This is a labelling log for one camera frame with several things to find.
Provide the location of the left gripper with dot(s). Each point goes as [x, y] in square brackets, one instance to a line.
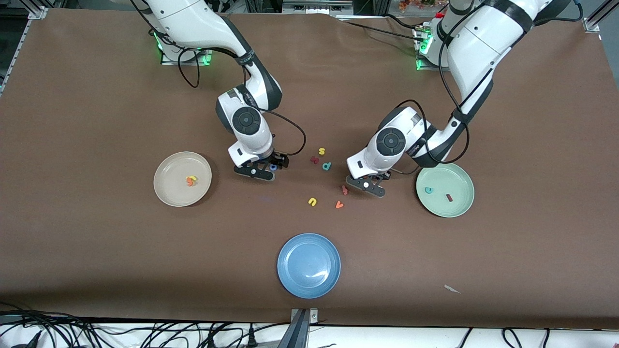
[385, 175]

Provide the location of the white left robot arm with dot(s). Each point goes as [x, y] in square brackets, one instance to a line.
[391, 141]

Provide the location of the small white paper scrap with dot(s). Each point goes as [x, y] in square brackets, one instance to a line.
[451, 289]

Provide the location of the aluminium frame profile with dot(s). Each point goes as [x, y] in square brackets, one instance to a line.
[37, 13]
[597, 17]

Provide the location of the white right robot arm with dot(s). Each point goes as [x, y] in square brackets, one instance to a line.
[246, 121]

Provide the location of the blue plate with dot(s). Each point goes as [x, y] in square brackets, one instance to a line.
[308, 266]

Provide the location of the grey equipment box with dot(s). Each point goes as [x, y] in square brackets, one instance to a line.
[314, 6]

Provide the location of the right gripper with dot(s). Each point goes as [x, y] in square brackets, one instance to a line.
[279, 159]

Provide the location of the pale green plate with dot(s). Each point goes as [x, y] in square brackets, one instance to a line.
[454, 179]

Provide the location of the beige brown plate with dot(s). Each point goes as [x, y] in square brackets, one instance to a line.
[174, 169]

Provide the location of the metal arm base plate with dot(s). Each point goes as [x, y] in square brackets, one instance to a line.
[423, 66]
[169, 60]

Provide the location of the brown table cover sheet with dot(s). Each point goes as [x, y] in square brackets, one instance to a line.
[96, 241]

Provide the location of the orange flower decoration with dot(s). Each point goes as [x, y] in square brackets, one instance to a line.
[416, 5]

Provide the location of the grey metal camera mount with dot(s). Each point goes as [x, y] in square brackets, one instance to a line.
[300, 333]

